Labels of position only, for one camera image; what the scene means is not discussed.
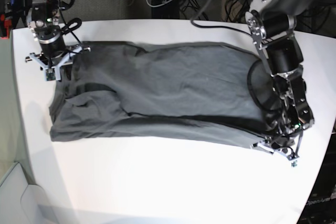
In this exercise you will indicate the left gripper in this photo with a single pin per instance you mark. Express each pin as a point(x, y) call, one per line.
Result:
point(278, 145)

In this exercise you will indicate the dark grey t-shirt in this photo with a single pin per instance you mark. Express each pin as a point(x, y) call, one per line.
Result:
point(192, 91)

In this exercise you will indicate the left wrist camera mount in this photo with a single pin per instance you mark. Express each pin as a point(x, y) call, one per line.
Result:
point(283, 153)

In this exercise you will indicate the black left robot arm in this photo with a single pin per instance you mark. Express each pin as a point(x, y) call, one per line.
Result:
point(271, 25)

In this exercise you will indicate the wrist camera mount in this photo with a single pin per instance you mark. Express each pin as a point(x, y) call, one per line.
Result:
point(283, 153)
point(54, 74)

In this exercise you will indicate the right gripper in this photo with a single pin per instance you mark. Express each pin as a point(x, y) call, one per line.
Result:
point(66, 56)

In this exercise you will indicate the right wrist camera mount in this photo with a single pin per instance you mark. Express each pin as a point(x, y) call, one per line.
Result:
point(54, 74)

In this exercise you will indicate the red and black clamp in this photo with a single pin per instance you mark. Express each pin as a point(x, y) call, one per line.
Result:
point(6, 25)

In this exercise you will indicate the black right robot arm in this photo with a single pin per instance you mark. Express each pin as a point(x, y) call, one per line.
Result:
point(58, 44)

